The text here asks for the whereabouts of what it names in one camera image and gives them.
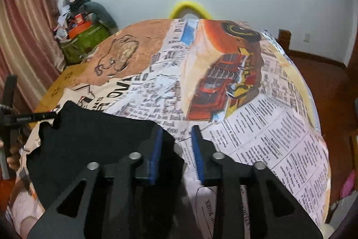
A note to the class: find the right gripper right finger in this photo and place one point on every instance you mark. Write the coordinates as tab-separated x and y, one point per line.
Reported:
273	212

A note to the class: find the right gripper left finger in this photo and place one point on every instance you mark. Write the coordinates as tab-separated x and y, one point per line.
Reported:
112	201

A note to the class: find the black small garment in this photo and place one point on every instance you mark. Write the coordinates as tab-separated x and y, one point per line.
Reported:
78	137

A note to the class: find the person's left hand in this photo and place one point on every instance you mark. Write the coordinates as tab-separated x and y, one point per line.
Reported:
13	160

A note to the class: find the striped pink curtain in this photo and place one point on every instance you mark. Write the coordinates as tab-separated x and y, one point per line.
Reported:
28	49

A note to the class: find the newspaper print bed sheet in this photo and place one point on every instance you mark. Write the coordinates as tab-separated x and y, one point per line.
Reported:
247	98

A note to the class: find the green storage bin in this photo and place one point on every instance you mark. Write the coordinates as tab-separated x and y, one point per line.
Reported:
76	49

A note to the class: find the orange box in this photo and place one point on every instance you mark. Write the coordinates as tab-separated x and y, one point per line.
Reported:
78	26

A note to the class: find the pink cloth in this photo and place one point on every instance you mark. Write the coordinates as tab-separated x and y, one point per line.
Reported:
348	186

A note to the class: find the yellow foam tube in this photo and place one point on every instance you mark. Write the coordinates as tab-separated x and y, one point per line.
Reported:
195	7

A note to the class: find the wooden bed post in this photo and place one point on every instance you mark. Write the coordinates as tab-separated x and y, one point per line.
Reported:
284	39

